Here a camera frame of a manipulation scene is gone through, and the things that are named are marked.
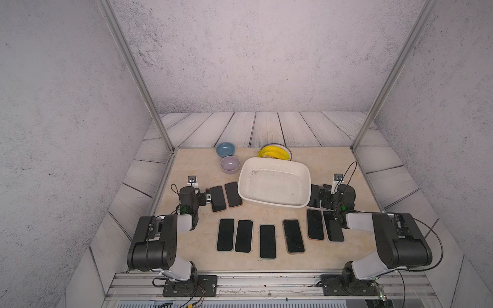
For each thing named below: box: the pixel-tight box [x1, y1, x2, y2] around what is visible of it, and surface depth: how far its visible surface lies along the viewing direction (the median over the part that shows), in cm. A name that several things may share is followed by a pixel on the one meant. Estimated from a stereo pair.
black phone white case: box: [234, 218, 254, 254], surface depth 86 cm
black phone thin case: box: [306, 184, 321, 208], surface depth 91 cm
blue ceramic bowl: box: [215, 141, 236, 158], surface depth 121 cm
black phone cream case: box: [306, 209, 325, 241], surface depth 91 cm
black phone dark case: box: [259, 223, 277, 260], surface depth 85 cm
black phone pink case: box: [282, 218, 305, 255], surface depth 86 cm
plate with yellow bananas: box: [257, 143, 293, 162], surface depth 117 cm
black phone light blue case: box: [216, 218, 235, 253], surface depth 87 cm
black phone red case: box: [224, 181, 244, 208], surface depth 98 cm
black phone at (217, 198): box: [209, 185, 227, 213], surface depth 101 cm
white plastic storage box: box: [237, 157, 312, 209], surface depth 106 cm
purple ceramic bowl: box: [219, 155, 241, 175], surface depth 110 cm
